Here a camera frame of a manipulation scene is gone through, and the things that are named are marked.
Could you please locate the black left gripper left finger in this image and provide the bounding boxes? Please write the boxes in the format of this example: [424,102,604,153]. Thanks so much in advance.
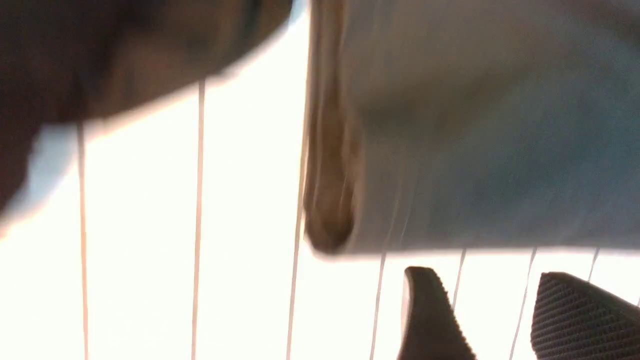
[397,266,477,360]

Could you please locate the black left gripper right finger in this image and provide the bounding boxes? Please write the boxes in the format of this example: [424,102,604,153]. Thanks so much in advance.
[530,271,640,360]

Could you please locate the gray long-sleeved shirt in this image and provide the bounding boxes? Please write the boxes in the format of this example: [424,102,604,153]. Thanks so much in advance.
[304,0,640,255]

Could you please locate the black garment pile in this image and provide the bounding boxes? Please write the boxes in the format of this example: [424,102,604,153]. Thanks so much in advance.
[0,0,293,213]

